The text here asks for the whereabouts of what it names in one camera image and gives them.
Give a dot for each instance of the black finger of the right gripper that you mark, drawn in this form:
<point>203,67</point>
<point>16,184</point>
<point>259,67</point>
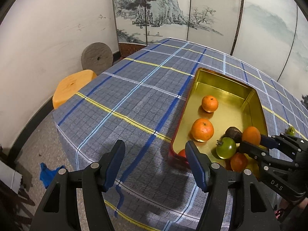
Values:
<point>260,155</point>
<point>270,142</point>

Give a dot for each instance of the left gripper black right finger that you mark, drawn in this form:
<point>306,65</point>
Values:
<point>236,198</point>

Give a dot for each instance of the small green tomato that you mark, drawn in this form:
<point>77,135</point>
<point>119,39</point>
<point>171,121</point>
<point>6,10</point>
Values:
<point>290,131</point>

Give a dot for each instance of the smooth orange tomato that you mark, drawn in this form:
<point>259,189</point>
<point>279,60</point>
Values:
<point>251,135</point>

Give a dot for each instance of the red tomato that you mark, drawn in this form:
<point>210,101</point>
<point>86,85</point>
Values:
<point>238,162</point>
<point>182,154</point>

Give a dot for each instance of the large green tomato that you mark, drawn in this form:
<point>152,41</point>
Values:
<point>225,147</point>

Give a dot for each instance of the dark avocado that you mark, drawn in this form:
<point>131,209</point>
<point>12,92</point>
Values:
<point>234,133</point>

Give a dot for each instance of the large mandarin orange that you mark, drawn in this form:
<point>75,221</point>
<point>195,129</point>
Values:
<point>202,130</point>

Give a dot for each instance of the small mandarin orange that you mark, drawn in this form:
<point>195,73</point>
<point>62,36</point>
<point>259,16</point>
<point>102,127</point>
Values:
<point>209,103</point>

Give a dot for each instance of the blue cloth on floor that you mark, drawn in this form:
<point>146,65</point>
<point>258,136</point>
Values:
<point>47,175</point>

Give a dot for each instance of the red gold toffee tin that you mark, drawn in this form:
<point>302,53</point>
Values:
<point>238,106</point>

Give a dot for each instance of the blue plaid tablecloth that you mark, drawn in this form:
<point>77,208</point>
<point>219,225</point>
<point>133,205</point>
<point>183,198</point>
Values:
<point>139,100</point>

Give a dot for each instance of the painted folding screen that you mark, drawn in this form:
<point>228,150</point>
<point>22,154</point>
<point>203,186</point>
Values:
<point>270,35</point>

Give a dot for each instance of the orange wooden stool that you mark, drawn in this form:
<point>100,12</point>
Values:
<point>71,85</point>

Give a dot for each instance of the grey millstone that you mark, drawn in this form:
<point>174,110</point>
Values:
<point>97,57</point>

